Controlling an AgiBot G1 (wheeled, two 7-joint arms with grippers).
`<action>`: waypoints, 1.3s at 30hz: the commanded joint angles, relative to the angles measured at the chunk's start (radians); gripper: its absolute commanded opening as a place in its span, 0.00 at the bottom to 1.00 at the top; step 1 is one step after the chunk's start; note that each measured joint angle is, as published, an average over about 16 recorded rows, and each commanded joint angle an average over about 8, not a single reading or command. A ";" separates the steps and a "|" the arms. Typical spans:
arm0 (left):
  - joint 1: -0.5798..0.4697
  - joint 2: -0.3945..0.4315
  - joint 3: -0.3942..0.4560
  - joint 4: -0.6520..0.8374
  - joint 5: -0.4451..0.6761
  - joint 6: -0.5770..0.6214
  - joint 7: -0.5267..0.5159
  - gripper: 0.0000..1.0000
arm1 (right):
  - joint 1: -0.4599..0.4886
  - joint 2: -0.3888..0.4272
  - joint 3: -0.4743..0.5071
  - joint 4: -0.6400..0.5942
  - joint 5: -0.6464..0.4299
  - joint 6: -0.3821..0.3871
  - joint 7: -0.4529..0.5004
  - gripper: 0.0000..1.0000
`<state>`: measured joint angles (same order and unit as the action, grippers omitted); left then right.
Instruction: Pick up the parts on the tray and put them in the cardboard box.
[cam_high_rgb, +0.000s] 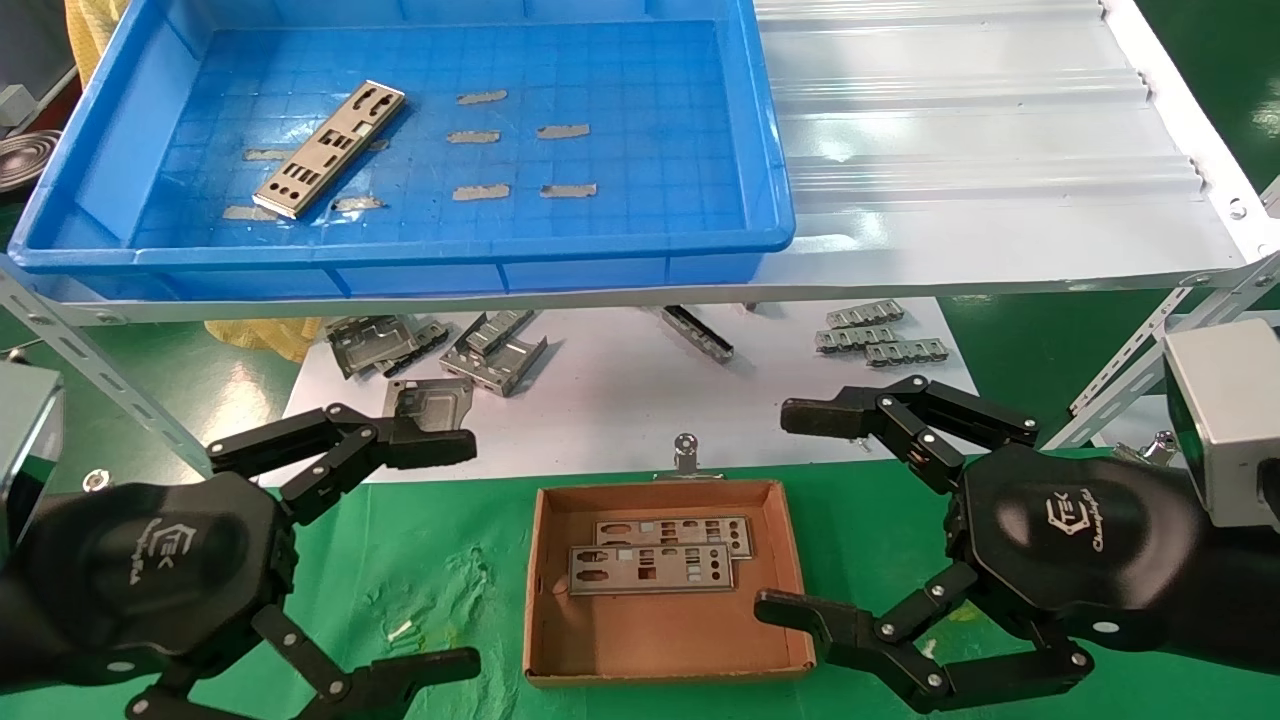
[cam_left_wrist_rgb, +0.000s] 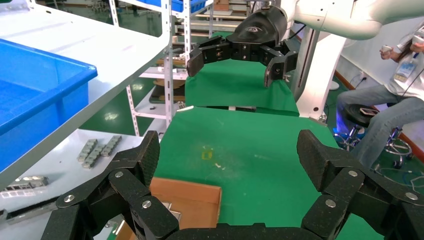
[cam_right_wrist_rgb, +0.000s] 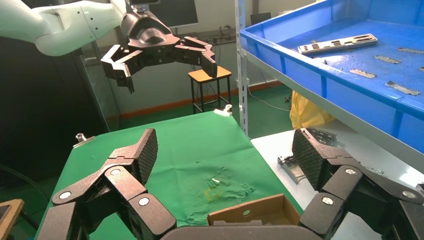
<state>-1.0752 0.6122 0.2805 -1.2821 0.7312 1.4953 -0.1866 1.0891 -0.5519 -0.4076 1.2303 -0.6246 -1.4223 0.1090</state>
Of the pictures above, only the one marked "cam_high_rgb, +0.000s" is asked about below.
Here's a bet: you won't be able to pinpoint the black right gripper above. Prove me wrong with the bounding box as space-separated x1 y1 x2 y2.
753 375 1280 713

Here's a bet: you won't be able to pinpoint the long narrow metal strip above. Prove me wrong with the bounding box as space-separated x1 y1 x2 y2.
660 305 736 363

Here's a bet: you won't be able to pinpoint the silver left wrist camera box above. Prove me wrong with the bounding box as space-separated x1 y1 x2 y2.
0 362 64 561

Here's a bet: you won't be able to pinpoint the silver metal I/O shield plate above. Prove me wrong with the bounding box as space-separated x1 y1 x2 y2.
595 515 754 561
568 543 736 598
252 80 407 220

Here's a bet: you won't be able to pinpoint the silver bent metal bracket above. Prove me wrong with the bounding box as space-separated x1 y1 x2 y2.
440 335 549 398
325 315 421 381

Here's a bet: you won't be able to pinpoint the brown cardboard box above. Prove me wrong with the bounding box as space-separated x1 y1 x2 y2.
522 478 818 689

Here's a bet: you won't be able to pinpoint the green table cloth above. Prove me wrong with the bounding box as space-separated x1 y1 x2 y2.
0 455 1280 720

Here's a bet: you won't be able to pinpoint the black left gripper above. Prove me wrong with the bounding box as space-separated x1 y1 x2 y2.
0 472 483 720

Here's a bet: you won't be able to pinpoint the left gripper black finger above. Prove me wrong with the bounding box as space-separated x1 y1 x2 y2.
207 403 478 526

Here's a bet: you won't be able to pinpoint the blue plastic tray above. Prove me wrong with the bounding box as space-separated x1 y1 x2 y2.
8 0 798 299

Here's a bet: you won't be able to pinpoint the white perforated angle strut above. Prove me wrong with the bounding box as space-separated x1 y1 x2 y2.
0 262 216 479
1040 255 1280 451

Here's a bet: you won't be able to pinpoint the white metal shelf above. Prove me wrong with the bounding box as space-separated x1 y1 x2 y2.
0 0 1280 326

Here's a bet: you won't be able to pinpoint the flat grey metal frame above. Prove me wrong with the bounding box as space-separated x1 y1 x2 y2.
383 377 475 436

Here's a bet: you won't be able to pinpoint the round grey metal spool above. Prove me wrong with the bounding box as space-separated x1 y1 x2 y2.
0 128 66 196

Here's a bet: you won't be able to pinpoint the small slotted metal part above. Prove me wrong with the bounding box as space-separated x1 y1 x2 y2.
826 301 906 329
815 325 898 354
866 340 951 368

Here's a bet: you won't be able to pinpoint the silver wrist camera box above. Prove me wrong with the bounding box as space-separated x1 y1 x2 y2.
0 362 64 561
1163 318 1280 531

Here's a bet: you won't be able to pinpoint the white flat board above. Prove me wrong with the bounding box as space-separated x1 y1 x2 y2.
283 297 989 488

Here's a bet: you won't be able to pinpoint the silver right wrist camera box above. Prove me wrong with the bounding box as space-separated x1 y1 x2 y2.
1163 318 1280 531

